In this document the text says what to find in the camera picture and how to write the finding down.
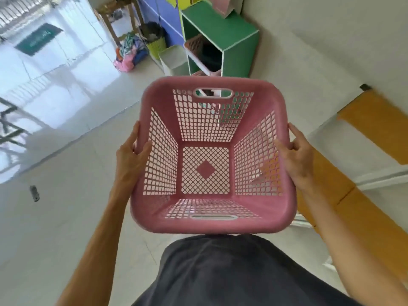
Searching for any person's right hand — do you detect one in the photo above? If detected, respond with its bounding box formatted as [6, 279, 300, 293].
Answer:
[274, 122, 317, 192]

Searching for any person's left hand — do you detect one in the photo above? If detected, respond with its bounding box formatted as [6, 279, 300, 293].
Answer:
[113, 121, 153, 192]

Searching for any pink laundry basket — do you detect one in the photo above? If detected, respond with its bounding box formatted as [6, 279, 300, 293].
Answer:
[130, 76, 298, 235]

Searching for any person's left forearm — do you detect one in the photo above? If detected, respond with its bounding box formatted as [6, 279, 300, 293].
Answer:
[56, 184, 134, 306]

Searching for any person's right forearm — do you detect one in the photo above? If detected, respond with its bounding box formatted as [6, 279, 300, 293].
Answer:
[299, 184, 408, 306]

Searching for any orange storage basket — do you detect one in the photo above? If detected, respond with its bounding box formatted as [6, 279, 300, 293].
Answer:
[184, 34, 208, 60]

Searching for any pink bag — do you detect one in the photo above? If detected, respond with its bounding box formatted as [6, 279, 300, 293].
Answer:
[114, 55, 136, 73]

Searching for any blue bag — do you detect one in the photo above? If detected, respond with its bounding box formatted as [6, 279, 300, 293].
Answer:
[132, 47, 150, 66]

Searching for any white plastic bin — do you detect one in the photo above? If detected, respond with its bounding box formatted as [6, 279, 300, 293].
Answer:
[158, 45, 190, 76]

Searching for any colourful clothes pile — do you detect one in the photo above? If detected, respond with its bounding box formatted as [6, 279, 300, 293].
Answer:
[119, 33, 144, 58]

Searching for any lime green waste bin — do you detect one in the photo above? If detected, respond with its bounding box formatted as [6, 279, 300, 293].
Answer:
[140, 22, 168, 60]

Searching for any black shirt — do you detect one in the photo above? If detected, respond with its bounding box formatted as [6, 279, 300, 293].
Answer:
[132, 234, 364, 306]

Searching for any wooden stool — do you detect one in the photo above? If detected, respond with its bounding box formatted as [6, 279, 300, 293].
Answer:
[95, 0, 144, 48]

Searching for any blue cabinet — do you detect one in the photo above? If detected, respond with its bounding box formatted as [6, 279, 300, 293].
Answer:
[137, 0, 185, 47]

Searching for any green doormat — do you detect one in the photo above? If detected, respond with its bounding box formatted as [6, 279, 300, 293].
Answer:
[14, 23, 64, 57]

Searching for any green wooden cabinet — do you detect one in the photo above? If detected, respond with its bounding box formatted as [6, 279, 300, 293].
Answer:
[181, 0, 261, 79]

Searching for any yellow cabinet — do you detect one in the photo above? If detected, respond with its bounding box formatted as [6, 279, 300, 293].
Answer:
[164, 0, 204, 10]

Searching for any metal sliding gate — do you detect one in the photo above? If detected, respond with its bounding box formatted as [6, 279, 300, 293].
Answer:
[0, 0, 51, 29]

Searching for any wooden table white metal frame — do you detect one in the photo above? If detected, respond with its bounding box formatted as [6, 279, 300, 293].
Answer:
[337, 83, 408, 192]

